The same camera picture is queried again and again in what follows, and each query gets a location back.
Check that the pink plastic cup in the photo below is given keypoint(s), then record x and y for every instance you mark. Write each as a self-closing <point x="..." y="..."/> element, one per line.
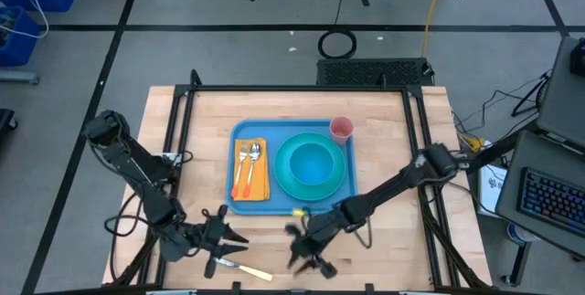
<point x="341" y="127"/>

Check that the black floor object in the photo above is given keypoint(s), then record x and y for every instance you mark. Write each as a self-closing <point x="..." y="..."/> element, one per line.
<point x="7" y="121"/>

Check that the grey desk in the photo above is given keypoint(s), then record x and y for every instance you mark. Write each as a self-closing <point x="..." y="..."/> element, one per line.
<point x="562" y="103"/>
<point x="512" y="194"/>

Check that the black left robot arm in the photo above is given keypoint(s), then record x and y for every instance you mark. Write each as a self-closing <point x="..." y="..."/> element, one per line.
<point x="132" y="167"/>

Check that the blue plastic bowl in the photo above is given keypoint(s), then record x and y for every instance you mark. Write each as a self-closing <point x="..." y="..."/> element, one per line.
<point x="313" y="165"/>

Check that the backlit computer keyboard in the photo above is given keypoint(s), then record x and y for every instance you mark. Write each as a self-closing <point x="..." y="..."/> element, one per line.
<point x="553" y="203"/>

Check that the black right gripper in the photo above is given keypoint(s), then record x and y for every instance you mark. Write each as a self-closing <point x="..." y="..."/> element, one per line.
<point x="322" y="233"/>

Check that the yellow plug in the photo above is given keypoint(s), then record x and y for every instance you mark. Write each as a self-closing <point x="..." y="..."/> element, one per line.
<point x="475" y="144"/>

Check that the black perforated metal box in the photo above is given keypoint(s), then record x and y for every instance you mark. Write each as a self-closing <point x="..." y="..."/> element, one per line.
<point x="372" y="72"/>

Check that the yellow label tag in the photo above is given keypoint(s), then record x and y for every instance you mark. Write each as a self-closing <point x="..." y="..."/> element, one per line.
<point x="298" y="213"/>

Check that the green plastic plate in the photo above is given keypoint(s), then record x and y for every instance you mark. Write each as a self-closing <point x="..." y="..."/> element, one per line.
<point x="283" y="181"/>

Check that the printed paper sheet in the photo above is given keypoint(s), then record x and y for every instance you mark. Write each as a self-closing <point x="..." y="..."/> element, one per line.
<point x="493" y="185"/>

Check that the blue and white tape roll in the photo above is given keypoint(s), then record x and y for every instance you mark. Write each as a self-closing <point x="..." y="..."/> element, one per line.
<point x="518" y="234"/>

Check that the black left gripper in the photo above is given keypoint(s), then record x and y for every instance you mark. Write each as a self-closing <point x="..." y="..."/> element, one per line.
<point x="215" y="240"/>

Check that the black desk device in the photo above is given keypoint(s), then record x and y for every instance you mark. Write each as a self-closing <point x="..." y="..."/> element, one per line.
<point x="578" y="57"/>

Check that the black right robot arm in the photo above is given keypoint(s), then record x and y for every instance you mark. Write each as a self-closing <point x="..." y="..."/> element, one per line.
<point x="393" y="185"/>

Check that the grey metal bar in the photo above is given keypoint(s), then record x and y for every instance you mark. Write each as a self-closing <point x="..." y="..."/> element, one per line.
<point x="18" y="78"/>

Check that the blue plastic tray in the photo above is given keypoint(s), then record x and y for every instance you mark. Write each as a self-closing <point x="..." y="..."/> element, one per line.
<point x="279" y="126"/>

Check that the yellow napkin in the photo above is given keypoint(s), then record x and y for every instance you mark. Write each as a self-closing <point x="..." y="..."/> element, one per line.
<point x="262" y="185"/>

